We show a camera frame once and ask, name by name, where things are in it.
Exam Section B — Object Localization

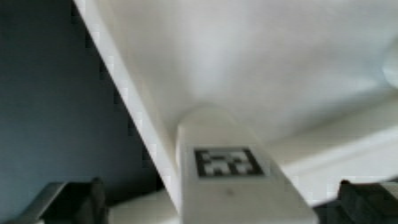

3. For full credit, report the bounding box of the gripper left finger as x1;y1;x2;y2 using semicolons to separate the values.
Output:
10;178;110;224

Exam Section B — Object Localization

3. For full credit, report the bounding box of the white square table top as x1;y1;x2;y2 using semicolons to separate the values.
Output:
72;0;398;204

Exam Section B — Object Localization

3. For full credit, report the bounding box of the white L-shaped obstacle fence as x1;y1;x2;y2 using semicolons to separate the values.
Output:
110;142;398;224

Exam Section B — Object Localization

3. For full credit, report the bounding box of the white table leg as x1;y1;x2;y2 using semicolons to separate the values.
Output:
176;107;318;224

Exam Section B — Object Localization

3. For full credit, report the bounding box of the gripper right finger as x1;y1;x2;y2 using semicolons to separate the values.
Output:
316;180;398;224

